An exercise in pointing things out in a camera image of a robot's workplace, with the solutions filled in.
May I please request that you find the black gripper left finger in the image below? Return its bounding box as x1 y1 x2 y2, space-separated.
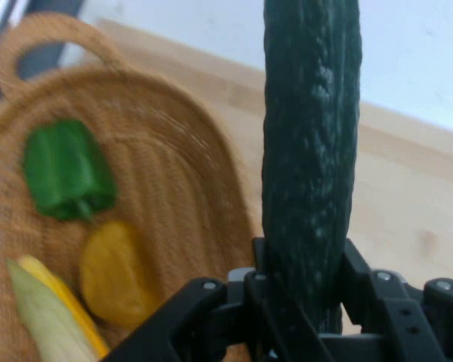
100 237 334 362

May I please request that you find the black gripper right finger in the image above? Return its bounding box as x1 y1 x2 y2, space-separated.
338 238 453 362

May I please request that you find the dark green cucumber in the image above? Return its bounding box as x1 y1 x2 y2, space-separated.
260 0 364 337

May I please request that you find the corn cob with husk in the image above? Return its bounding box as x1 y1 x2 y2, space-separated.
5 253 111 362

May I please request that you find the woven wicker basket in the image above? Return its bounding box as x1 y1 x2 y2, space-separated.
0 12 263 362

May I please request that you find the green bell pepper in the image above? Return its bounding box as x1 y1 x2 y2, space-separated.
23 118 119 222

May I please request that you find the silver metal rail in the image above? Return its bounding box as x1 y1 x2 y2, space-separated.
0 0 30 105

